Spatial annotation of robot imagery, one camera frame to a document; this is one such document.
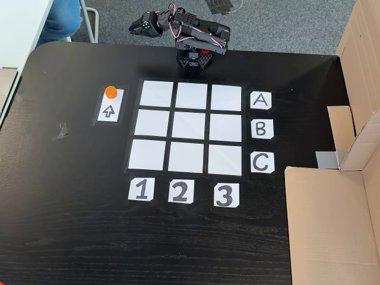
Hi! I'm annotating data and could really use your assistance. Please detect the white nine-square grid sheet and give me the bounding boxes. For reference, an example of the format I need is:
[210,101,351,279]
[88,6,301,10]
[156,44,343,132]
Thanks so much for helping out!
[124,77,248,179]

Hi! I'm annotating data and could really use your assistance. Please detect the seated person's leg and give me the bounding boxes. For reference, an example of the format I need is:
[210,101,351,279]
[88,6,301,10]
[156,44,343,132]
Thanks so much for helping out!
[37,0,83,47]

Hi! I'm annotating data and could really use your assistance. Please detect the paper sheet with arrow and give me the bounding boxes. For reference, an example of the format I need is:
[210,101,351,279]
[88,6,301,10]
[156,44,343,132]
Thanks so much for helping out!
[90,85,129,127]

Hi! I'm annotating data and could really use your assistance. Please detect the white side table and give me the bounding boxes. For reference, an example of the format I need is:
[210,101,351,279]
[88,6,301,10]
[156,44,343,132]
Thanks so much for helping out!
[0,0,56,128]

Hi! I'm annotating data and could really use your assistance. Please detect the crumpled clear tape pieces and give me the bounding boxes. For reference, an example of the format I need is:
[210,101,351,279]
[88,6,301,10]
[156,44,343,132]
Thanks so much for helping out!
[52,122,71,142]

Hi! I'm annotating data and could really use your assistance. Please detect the paper sheet letter A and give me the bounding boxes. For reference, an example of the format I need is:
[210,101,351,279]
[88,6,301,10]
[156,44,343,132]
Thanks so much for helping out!
[249,91,273,111]

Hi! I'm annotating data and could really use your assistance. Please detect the paper sheet letter B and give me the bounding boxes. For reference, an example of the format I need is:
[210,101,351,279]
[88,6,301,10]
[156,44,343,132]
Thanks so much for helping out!
[251,119,274,140]

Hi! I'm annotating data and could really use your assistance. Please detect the paper sheet number 1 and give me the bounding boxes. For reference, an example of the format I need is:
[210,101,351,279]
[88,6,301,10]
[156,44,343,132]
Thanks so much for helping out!
[128,177,155,202]

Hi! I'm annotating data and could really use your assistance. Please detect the paper sheet number 2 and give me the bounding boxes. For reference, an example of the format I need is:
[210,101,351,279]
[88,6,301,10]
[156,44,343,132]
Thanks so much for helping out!
[167,179,195,204]

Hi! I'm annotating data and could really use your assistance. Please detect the paper sheet letter C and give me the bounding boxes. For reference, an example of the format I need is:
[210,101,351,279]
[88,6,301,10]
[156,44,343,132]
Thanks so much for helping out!
[251,151,275,173]

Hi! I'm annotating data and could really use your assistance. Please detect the paper sheet number 3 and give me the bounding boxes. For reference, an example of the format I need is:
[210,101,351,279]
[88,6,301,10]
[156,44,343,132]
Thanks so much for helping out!
[213,183,240,208]

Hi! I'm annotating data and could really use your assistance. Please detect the grey tape on cardboard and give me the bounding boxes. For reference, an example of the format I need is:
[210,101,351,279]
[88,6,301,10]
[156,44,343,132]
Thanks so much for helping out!
[315,150,347,169]

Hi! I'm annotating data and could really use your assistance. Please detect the brown cardboard screen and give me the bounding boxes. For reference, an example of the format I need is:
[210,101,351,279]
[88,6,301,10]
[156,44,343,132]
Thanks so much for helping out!
[284,0,380,285]

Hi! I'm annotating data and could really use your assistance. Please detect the red white servo cable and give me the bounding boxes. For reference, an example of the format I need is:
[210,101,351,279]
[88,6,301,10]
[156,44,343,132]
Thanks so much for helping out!
[166,2,224,48]

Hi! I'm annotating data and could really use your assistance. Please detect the grey metal chair frame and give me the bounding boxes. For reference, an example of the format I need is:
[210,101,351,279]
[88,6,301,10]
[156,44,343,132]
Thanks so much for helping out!
[78,0,99,44]

